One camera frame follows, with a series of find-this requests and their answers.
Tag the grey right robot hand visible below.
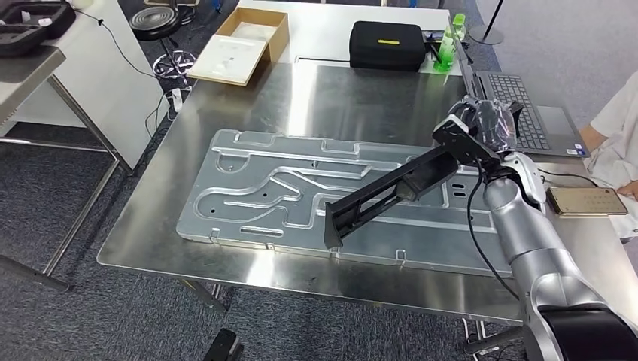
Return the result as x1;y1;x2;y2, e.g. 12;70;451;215
445;94;518;156

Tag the black plastic plate holder part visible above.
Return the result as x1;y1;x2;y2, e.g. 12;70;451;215
323;101;524;250

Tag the steel workbench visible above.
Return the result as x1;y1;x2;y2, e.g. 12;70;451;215
97;62;638;357

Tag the dark grey laptop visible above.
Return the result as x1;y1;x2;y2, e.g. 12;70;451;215
448;14;590;159

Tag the green plastic bottle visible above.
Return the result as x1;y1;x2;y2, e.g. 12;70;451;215
433;13;467;74

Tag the black floor stand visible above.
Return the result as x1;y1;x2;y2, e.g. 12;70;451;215
468;0;506;46

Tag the gold smartphone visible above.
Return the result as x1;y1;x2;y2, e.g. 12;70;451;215
546;185;629;217

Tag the person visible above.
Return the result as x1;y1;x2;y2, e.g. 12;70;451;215
579;69;638;245

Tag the black zip case yellow label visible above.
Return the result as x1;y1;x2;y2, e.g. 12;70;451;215
348;20;426;72

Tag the white table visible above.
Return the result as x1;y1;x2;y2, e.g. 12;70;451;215
238;0;464;77

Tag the stamped grey metal panel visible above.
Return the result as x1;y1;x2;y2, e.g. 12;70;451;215
175;128;515;278

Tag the brown cardboard box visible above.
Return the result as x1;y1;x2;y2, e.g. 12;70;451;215
215;6;290;63

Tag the white cardboard box lid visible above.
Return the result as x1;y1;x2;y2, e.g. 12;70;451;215
187;33;270;87

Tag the black stool with chrome base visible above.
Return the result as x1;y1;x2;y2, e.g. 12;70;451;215
128;5;196;80

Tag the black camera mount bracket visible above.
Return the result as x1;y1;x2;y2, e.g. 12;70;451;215
445;126;504;173

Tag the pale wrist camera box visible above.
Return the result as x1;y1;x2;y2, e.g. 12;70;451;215
432;115;472;145

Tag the black laptop cable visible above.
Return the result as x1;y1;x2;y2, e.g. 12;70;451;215
538;166;599;189

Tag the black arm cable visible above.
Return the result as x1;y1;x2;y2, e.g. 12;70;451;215
466;158;522;302

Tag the thin black cable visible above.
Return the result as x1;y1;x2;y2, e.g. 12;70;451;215
74;7;160;80

